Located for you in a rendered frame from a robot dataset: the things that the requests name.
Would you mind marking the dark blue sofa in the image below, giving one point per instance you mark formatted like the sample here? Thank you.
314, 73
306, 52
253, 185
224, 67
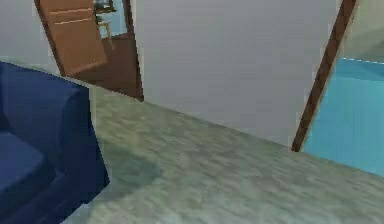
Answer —
40, 133

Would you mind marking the brown wooden room door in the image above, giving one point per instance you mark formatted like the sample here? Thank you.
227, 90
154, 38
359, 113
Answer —
76, 33

